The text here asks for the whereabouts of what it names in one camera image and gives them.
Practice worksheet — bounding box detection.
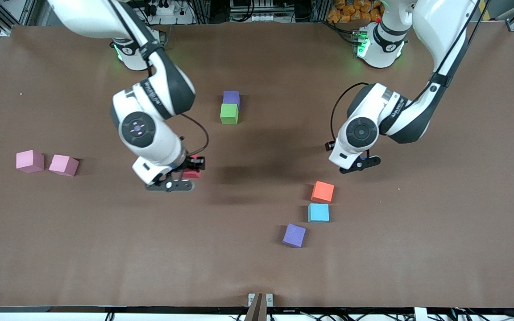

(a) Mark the brown wooden stick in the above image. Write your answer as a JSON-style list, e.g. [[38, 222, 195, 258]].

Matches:
[[245, 293, 264, 321]]

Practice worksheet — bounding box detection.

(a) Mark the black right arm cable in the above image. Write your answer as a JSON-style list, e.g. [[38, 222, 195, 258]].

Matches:
[[108, 0, 209, 156]]

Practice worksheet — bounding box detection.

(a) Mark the pile of orange bags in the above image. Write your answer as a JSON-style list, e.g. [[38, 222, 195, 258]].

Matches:
[[327, 0, 385, 24]]

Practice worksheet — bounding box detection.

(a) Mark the brown paper table cover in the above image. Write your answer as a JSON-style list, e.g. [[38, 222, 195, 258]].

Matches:
[[0, 20, 514, 309]]

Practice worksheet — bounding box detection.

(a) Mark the green foam block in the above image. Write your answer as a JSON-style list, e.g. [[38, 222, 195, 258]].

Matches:
[[220, 103, 240, 125]]

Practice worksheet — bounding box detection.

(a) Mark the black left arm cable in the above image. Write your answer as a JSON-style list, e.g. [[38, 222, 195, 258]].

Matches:
[[325, 0, 492, 151]]

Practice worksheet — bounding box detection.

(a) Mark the white electrical box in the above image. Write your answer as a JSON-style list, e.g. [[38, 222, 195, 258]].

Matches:
[[229, 0, 270, 23]]

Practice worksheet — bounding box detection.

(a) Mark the white power strip with plugs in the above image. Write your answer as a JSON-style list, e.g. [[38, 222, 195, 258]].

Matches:
[[143, 0, 195, 25]]

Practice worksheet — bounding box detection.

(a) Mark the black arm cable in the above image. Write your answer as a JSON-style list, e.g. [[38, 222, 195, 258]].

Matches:
[[108, 0, 209, 156], [325, 0, 492, 151]]

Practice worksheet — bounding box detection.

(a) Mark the light blue foam block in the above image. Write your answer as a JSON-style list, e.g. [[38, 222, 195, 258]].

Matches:
[[307, 203, 330, 223]]

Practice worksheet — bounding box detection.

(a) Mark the orange foam block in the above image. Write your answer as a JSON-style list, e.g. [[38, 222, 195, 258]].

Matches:
[[311, 181, 335, 203]]

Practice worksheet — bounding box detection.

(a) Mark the red foam block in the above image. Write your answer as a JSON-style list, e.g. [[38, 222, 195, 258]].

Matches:
[[182, 155, 202, 180]]

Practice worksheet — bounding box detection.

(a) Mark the pink foam block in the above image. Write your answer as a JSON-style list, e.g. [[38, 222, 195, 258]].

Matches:
[[49, 154, 79, 177], [16, 150, 45, 173]]

